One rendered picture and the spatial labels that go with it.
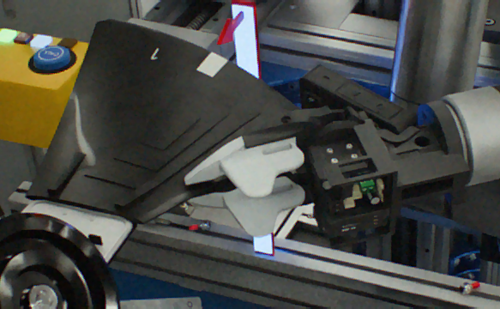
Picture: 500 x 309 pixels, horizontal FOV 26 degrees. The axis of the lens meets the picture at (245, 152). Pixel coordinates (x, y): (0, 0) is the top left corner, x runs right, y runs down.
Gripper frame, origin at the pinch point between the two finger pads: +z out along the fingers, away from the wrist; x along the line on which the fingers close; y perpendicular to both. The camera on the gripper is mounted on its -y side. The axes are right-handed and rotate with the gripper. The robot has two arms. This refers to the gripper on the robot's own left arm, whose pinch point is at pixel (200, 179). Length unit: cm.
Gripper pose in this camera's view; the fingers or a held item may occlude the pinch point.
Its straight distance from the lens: 84.4
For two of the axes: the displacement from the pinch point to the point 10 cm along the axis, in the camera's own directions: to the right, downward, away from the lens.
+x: 0.6, 7.3, 6.9
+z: -9.7, 2.1, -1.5
